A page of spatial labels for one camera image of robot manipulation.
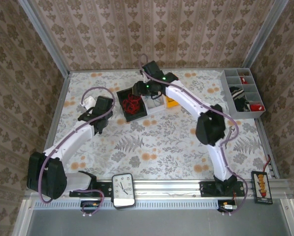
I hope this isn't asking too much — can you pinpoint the thin red cable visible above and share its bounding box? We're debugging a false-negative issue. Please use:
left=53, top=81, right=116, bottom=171
left=122, top=93, right=141, bottom=115

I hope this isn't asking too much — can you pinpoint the black plastic bin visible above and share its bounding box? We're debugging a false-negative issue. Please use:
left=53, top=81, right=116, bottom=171
left=116, top=88, right=149, bottom=123

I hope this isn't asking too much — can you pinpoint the white plastic bin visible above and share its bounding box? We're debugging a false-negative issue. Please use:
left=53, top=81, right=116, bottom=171
left=140, top=94, right=167, bottom=116

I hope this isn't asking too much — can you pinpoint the yellow plastic bin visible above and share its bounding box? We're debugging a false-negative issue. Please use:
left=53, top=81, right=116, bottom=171
left=164, top=95, right=180, bottom=109

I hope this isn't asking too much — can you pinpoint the floral tablecloth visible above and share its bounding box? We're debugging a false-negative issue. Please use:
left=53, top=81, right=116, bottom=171
left=52, top=70, right=273, bottom=181

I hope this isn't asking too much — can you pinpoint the white face desk clock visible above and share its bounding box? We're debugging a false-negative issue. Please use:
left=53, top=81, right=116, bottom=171
left=111, top=173, right=136, bottom=210

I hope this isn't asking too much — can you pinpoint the black white striped bundle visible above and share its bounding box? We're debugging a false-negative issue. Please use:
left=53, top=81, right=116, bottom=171
left=229, top=86, right=251, bottom=113

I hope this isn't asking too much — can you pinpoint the small metal wrench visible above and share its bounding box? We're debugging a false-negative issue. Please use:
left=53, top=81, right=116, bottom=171
left=225, top=125, right=236, bottom=148

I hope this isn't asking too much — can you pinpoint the black electronics box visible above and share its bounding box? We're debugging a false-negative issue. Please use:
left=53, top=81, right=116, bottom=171
left=80, top=200, right=104, bottom=214
left=217, top=199, right=239, bottom=213

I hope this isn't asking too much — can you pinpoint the grey compartment organizer tray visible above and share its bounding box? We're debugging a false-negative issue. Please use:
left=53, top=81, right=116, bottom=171
left=220, top=68, right=267, bottom=119

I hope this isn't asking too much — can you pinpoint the grey metal shelf panel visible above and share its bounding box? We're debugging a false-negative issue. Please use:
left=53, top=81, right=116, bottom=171
left=26, top=208, right=294, bottom=236

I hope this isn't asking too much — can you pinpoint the black orange power board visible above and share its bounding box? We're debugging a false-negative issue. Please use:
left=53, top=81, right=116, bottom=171
left=250, top=171, right=273, bottom=205

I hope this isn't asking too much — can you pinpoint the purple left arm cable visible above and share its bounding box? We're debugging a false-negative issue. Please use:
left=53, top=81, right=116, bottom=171
left=38, top=86, right=117, bottom=217

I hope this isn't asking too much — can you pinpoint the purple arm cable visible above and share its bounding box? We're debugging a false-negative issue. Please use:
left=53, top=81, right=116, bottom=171
left=38, top=86, right=117, bottom=217
left=138, top=53, right=248, bottom=217

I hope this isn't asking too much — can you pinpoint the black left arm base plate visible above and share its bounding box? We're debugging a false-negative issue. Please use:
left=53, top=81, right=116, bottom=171
left=69, top=180, right=113, bottom=198

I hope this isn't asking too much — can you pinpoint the aluminium frame post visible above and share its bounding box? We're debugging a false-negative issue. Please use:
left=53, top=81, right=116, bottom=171
left=241, top=0, right=289, bottom=69
left=17, top=0, right=71, bottom=77

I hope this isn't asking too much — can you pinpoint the aluminium mounting rail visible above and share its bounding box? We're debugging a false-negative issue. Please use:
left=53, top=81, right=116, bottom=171
left=95, top=178, right=289, bottom=200

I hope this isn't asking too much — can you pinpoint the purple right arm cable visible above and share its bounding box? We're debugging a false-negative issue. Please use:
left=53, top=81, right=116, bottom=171
left=138, top=53, right=248, bottom=217

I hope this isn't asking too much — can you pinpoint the grey slotted cable duct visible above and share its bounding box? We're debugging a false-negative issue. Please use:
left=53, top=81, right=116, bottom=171
left=34, top=199, right=239, bottom=210

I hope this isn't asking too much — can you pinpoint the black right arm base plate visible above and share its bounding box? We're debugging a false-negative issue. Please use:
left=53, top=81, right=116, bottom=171
left=198, top=181, right=246, bottom=198

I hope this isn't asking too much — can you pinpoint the red black power wire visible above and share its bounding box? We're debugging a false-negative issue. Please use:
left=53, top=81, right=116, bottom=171
left=265, top=154, right=273, bottom=173

